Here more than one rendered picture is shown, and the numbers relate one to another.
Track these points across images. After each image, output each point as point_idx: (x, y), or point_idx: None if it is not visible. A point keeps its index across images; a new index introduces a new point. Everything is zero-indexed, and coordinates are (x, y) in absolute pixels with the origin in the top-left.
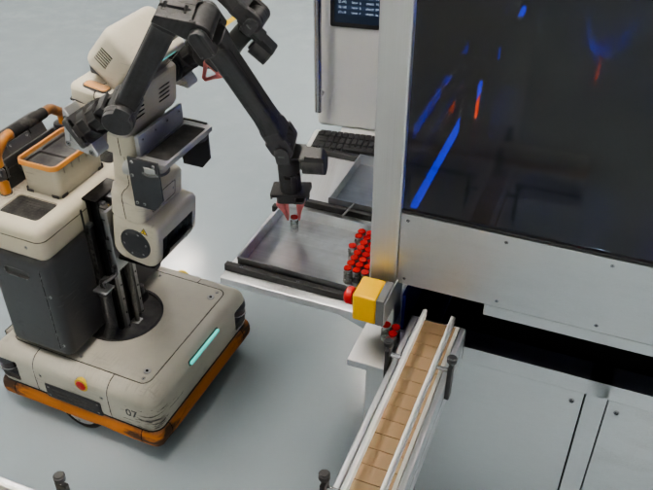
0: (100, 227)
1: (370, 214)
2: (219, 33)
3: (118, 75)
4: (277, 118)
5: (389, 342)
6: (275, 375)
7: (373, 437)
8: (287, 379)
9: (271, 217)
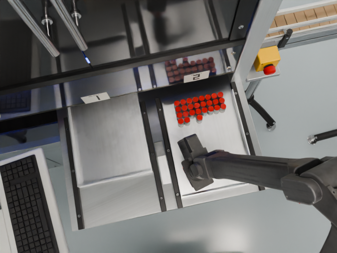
0: None
1: (149, 134)
2: (305, 170)
3: None
4: (226, 154)
5: (291, 29)
6: (156, 237)
7: (332, 21)
8: (155, 229)
9: (201, 193)
